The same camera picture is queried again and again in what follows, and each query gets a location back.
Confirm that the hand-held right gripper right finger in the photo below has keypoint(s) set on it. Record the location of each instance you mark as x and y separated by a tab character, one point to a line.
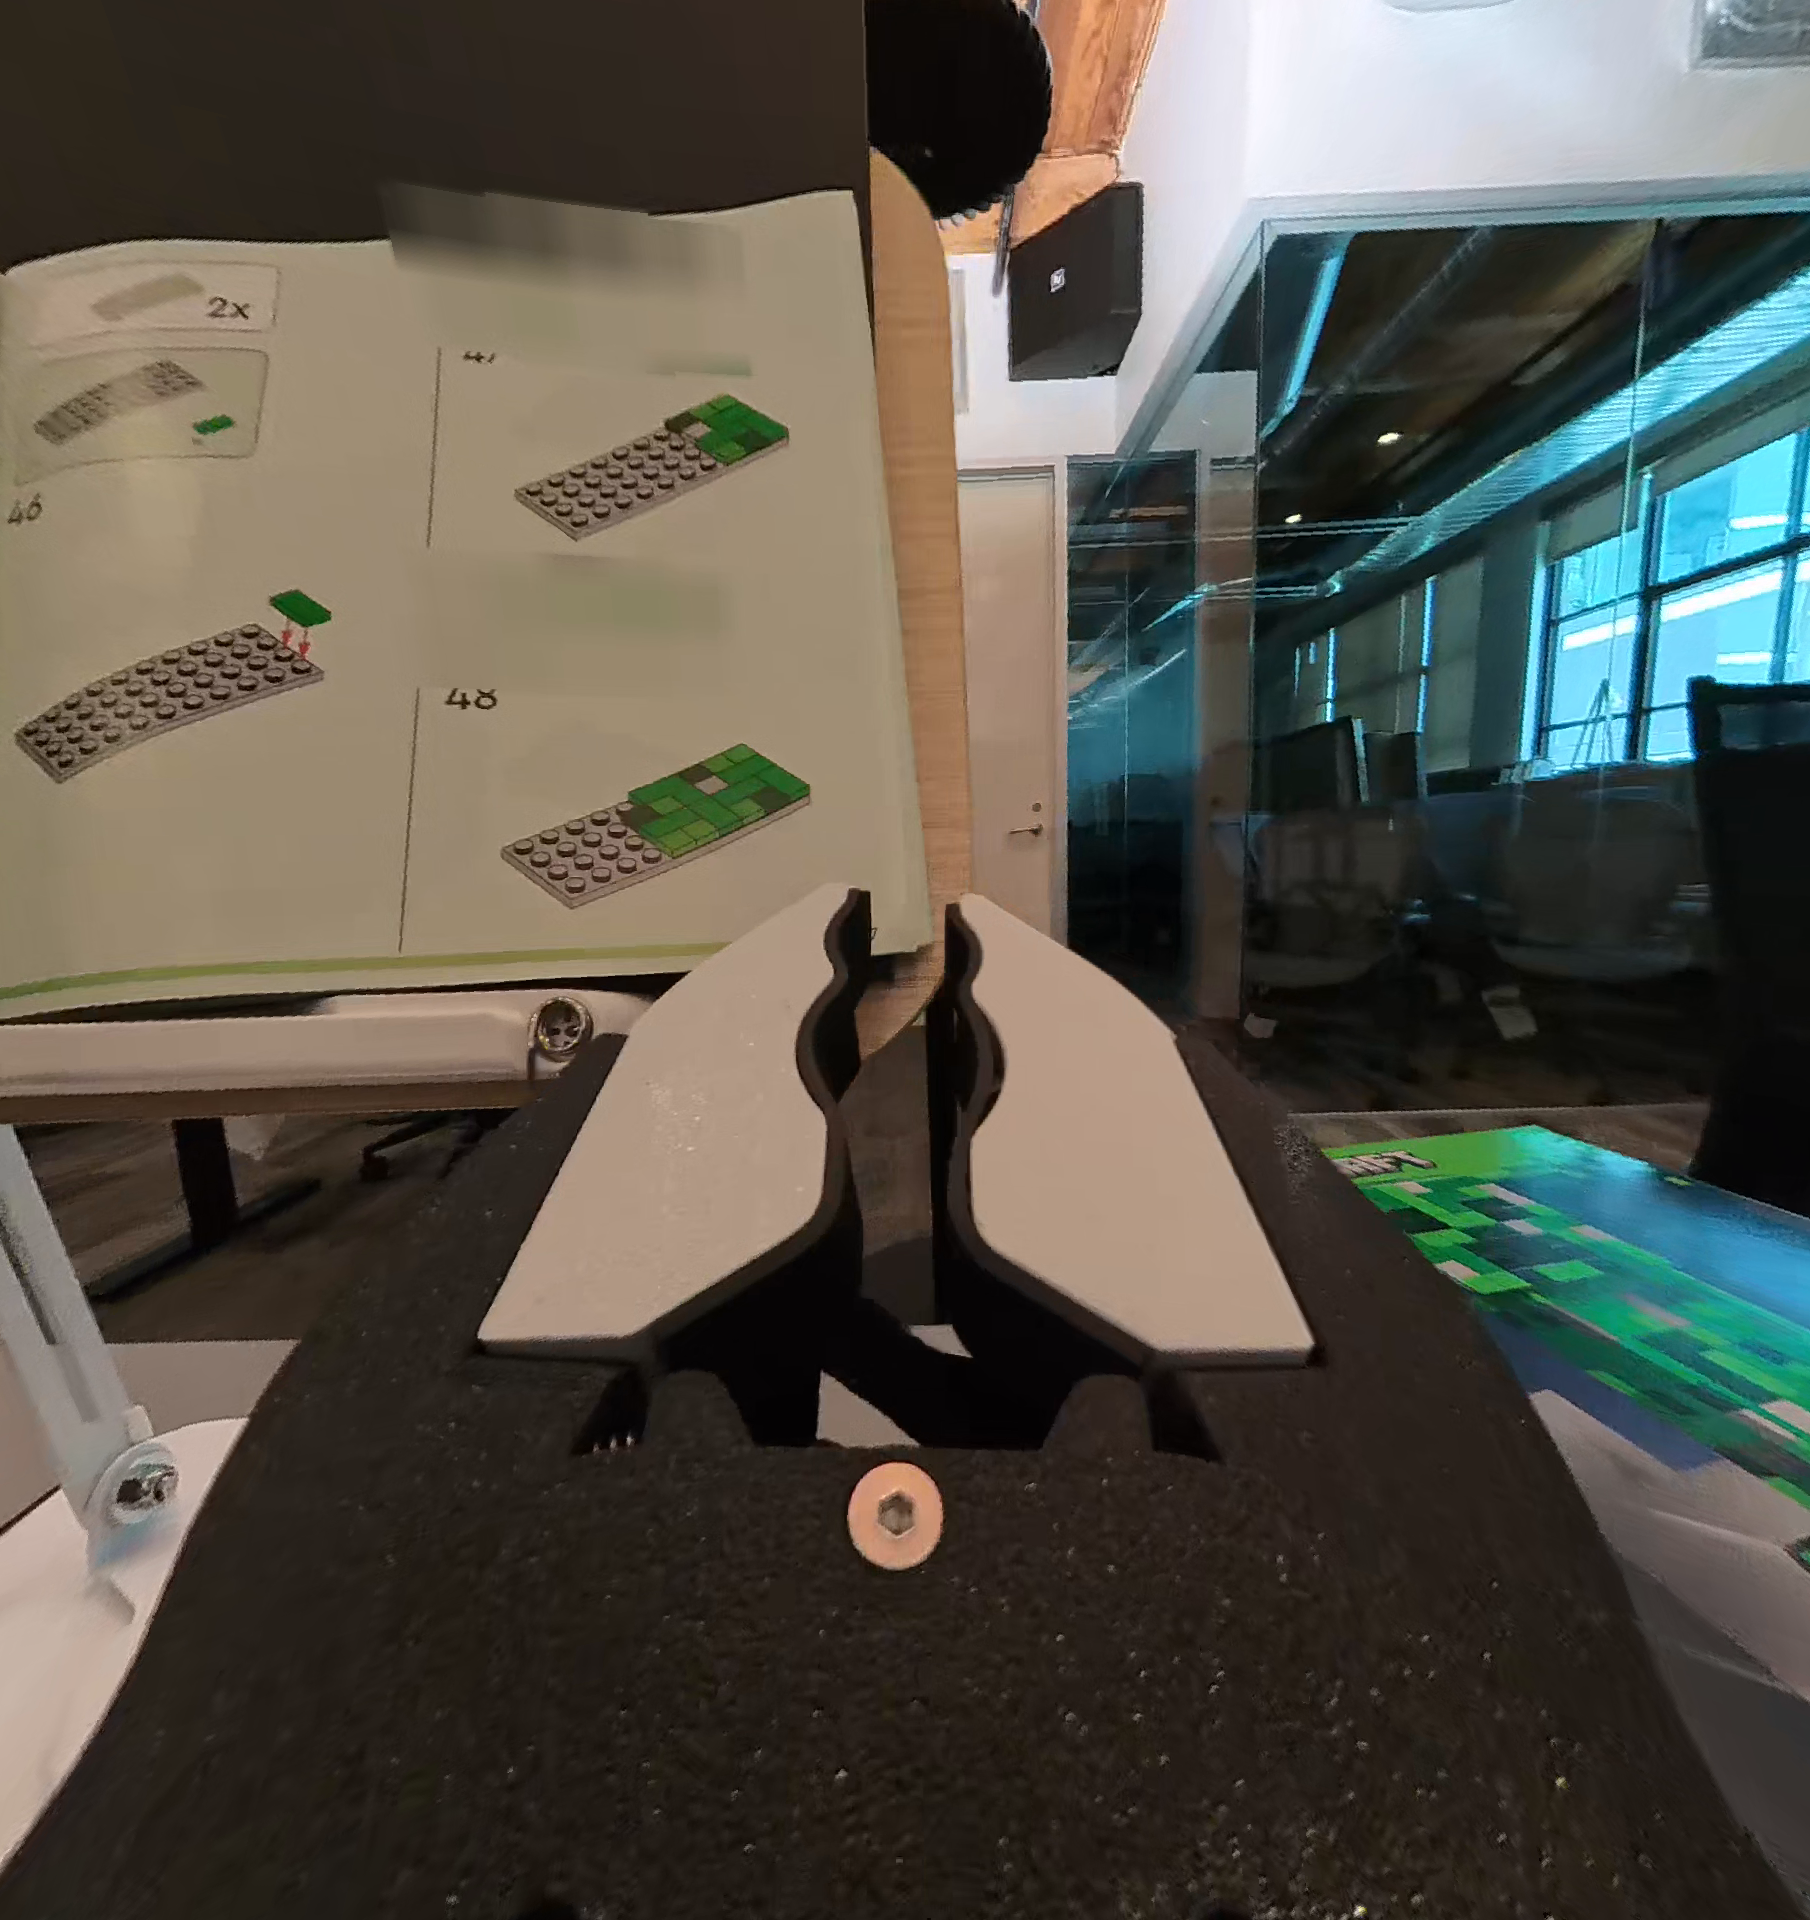
1115	1185

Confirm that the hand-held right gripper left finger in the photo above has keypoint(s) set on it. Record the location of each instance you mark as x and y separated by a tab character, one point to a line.
679	1170

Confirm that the brick building instruction booklet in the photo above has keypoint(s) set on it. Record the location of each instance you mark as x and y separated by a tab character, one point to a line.
394	602

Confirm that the grey office chair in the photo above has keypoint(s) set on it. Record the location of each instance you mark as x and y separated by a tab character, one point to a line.
1325	901

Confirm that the white door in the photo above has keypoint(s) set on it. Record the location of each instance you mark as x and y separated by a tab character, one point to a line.
1014	706

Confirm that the green toy brick box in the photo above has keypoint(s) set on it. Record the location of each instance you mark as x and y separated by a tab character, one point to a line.
1670	1350

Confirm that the white and wooden book stand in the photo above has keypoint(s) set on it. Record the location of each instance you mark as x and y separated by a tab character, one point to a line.
906	602

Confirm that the black mesh office chair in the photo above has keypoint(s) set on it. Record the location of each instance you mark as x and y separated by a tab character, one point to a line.
1790	931

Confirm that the black round ribbed knob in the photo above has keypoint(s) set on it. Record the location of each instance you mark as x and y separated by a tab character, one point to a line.
966	91

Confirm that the ceiling air vent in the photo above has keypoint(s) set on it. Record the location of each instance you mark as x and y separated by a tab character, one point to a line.
1783	31

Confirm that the black wall speaker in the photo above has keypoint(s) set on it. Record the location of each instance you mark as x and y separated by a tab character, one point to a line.
1079	287

